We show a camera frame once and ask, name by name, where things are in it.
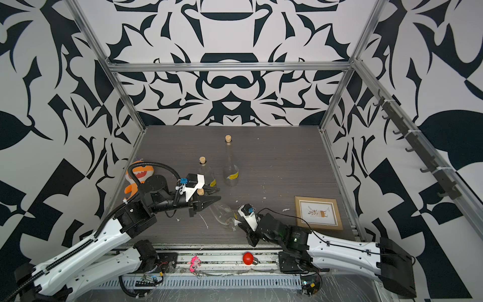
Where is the glass bottle with cork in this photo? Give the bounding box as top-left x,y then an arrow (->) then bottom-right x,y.
196,188 -> 237,231
199,157 -> 217,195

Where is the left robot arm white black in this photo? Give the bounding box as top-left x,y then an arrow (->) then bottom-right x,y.
5,174 -> 221,301

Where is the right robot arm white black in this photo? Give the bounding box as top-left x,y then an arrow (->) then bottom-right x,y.
238,206 -> 417,298

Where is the far tall glass bottle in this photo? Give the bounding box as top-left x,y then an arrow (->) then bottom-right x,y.
223,135 -> 239,187

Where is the red ball knob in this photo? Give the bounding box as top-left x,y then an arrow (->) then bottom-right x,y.
242,252 -> 255,266

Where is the orange shark plush toy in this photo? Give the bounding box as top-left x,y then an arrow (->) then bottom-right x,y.
124,165 -> 155,198

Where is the wooden framed picture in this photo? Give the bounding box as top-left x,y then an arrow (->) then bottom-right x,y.
295,196 -> 343,230

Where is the pink clip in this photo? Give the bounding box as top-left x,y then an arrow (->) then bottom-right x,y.
189,255 -> 201,274

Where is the circuit board right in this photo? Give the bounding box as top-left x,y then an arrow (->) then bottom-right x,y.
301,279 -> 322,296

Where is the green circuit board left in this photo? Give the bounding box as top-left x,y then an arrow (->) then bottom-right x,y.
135,275 -> 164,287

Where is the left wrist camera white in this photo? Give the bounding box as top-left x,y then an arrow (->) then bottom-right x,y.
179,174 -> 205,202

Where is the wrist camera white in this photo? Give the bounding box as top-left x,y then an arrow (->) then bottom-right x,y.
179,174 -> 205,202
238,204 -> 258,232

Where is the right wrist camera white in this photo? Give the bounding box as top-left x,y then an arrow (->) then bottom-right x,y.
238,204 -> 258,232

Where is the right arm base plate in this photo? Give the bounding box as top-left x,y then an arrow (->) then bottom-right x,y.
278,252 -> 314,274

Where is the white slotted cable duct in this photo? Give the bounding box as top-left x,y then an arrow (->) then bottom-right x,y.
94,275 -> 303,291

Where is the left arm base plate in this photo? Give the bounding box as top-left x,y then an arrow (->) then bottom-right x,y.
152,252 -> 179,274

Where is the black corrugated cable conduit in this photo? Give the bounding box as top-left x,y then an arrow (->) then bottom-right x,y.
0,161 -> 182,302

